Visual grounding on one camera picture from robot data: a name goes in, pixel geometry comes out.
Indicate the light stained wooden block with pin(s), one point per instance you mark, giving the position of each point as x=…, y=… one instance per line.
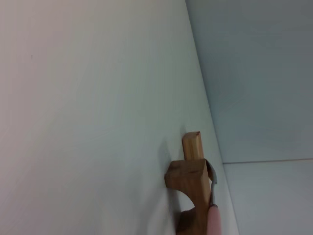
x=193, y=147

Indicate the dark brown arched wooden block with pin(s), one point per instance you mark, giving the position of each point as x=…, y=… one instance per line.
x=185, y=173

